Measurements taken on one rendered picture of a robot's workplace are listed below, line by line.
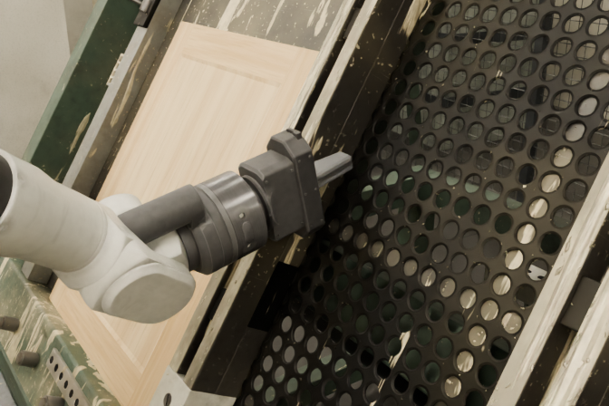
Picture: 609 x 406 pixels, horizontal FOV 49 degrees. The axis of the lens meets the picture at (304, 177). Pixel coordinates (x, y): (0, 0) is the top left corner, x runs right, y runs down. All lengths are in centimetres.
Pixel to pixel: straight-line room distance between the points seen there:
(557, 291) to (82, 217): 37
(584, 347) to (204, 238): 34
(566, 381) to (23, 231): 40
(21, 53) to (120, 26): 331
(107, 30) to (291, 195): 94
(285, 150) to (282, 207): 6
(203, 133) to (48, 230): 56
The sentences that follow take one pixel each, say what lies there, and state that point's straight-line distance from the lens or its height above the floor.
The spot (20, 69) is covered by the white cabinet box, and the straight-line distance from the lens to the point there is 487.
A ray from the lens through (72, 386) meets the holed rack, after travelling 108.
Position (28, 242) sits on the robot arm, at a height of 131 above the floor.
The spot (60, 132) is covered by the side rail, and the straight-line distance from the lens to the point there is 156.
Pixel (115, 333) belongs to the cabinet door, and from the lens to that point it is 109.
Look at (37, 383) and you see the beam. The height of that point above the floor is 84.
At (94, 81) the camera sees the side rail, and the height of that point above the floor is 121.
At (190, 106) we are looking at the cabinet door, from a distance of 112.
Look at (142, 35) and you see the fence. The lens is 133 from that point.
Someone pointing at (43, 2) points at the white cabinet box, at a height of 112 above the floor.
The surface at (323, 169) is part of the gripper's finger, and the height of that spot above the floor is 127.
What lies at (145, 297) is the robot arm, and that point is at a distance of 61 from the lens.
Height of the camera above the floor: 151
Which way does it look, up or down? 20 degrees down
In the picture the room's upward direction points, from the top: straight up
